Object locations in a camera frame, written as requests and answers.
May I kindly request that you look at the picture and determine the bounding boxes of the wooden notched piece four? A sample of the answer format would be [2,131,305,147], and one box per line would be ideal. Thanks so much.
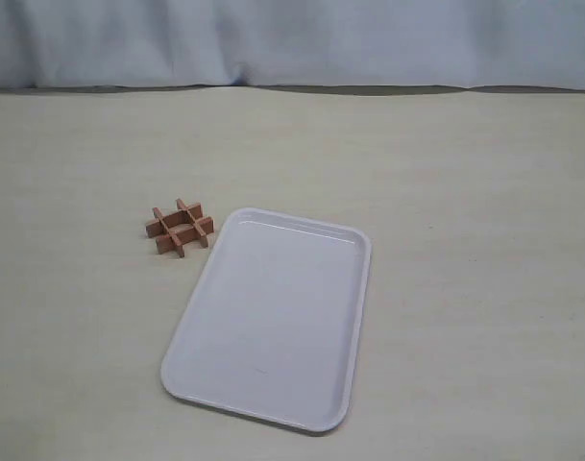
[176,198,208,248]

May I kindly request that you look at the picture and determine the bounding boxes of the wooden notched piece three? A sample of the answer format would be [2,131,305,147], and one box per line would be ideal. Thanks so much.
[145,207,184,257]

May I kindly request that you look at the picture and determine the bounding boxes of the wooden notched piece one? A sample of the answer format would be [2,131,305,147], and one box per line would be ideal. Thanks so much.
[155,217,214,254]

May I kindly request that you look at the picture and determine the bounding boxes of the wooden notched piece two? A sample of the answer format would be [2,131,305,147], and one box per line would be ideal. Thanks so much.
[145,204,212,238]

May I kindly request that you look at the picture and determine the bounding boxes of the white plastic tray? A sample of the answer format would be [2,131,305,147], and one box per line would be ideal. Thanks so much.
[160,207,372,434]

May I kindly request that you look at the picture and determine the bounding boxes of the white backdrop cloth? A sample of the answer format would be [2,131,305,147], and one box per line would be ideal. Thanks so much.
[0,1,585,90]

